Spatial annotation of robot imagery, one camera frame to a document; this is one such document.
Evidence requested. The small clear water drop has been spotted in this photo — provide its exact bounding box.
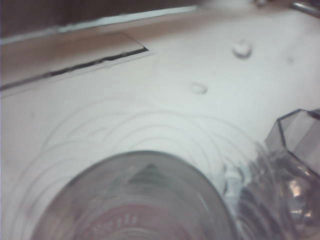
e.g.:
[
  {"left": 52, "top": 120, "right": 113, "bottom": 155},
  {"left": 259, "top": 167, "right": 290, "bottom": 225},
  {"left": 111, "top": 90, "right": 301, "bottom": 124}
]
[{"left": 190, "top": 81, "right": 209, "bottom": 95}]

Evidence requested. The large clear water drop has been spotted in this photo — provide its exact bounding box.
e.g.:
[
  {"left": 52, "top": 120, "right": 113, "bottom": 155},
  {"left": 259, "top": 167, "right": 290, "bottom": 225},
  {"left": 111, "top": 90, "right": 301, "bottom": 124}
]
[{"left": 231, "top": 39, "right": 253, "bottom": 59}]

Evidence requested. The octagonal clear glass cup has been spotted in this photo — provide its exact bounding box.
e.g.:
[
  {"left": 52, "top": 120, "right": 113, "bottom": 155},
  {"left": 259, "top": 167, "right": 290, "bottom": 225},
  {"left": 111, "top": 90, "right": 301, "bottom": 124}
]
[{"left": 238, "top": 108, "right": 320, "bottom": 240}]

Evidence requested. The white desk cable cover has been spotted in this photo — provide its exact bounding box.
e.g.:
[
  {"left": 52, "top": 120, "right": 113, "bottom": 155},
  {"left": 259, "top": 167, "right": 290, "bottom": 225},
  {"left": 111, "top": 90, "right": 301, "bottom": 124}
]
[{"left": 0, "top": 31, "right": 158, "bottom": 99}]

